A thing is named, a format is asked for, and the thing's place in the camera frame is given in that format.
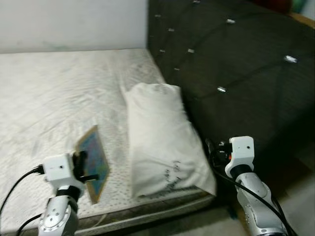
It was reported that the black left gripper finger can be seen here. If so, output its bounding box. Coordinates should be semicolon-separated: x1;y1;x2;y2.
73;150;89;174

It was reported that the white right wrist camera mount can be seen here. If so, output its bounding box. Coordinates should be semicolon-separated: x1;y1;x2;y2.
225;136;255;172

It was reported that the white quilted mattress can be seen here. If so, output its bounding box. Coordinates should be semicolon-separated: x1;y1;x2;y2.
0;48;217;235

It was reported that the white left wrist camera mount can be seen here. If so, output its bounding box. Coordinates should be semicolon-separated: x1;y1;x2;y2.
43;154;83;191

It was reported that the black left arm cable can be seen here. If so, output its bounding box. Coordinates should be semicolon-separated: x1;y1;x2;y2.
0;166;46;236

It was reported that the dark tufted headboard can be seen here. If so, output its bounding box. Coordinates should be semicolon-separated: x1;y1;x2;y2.
147;0;315;202

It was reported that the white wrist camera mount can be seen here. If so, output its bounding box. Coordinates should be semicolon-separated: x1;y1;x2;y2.
225;136;255;172
43;154;83;191

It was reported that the blue yellow children's book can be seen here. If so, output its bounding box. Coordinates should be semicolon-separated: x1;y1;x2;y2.
75;125;111;205

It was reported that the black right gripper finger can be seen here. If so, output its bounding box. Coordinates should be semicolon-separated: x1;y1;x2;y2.
205;138;218;165

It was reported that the white printed pillow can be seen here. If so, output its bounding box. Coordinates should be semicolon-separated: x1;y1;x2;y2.
121;83;218;200

